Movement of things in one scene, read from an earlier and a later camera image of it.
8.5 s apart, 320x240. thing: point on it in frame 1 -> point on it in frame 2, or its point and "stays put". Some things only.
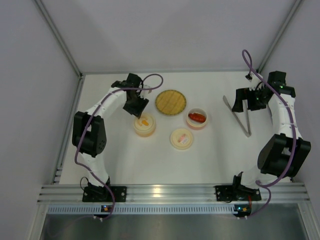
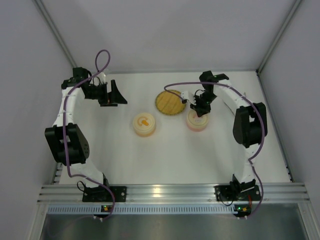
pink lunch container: [196, 118] stays put
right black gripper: [241, 101] -> [200, 107]
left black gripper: [136, 106] -> [106, 93]
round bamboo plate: [170, 102] stays put
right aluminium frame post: [293, 10] stays put
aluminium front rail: [73, 194] stays put
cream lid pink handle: [181, 139] -> [193, 119]
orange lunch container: [144, 134] stays put
